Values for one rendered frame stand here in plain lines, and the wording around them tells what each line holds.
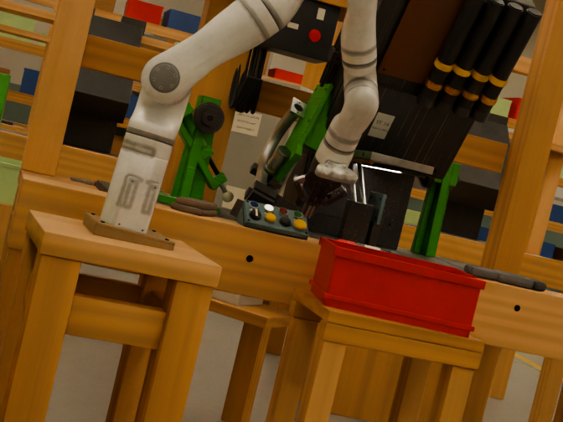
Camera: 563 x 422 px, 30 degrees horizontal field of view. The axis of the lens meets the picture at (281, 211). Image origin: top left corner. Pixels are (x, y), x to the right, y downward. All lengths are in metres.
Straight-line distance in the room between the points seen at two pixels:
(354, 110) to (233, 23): 0.33
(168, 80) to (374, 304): 0.60
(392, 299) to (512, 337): 0.53
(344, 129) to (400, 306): 0.38
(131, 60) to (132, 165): 1.03
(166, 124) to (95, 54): 0.99
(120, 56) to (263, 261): 0.87
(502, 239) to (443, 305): 1.08
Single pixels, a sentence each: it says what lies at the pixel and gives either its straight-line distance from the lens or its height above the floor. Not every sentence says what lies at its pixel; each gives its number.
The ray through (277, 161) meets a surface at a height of 1.06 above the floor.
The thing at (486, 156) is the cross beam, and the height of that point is 1.22.
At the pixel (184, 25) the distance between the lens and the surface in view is 9.52.
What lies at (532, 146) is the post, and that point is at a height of 1.28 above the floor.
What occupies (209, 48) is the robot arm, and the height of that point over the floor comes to 1.23.
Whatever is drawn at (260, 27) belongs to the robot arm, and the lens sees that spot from 1.92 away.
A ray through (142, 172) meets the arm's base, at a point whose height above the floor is 0.98.
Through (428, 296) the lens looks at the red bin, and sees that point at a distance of 2.10.
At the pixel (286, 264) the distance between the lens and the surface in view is 2.31.
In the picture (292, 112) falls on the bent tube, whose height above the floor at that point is 1.19.
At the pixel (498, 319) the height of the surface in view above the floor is 0.82.
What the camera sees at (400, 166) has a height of 1.11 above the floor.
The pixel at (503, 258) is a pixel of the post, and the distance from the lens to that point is 3.18.
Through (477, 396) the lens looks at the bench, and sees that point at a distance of 3.24.
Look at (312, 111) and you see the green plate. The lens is 2.57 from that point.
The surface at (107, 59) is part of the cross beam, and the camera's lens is 2.92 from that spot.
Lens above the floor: 1.05
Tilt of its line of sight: 2 degrees down
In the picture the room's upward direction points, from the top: 14 degrees clockwise
